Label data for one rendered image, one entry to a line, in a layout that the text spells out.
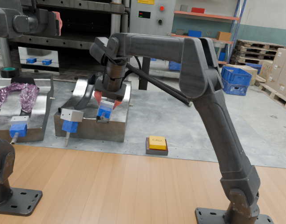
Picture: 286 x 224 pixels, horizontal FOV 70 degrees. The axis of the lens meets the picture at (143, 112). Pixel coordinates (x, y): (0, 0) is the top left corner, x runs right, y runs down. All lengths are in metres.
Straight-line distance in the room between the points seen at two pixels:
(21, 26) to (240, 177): 0.59
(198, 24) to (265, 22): 2.00
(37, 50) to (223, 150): 1.42
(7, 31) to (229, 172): 0.56
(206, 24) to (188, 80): 6.97
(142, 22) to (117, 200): 1.21
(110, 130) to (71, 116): 0.15
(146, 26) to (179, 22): 5.82
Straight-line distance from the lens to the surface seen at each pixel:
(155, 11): 1.53
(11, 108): 0.95
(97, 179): 0.65
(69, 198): 0.61
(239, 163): 0.50
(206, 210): 0.62
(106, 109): 0.73
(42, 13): 0.68
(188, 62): 0.45
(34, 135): 0.82
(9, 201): 0.63
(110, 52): 0.60
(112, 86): 0.66
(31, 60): 1.65
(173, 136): 0.88
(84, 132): 0.80
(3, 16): 0.54
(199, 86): 0.45
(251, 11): 7.71
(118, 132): 0.78
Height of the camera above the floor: 1.25
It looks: 25 degrees down
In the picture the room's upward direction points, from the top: 7 degrees clockwise
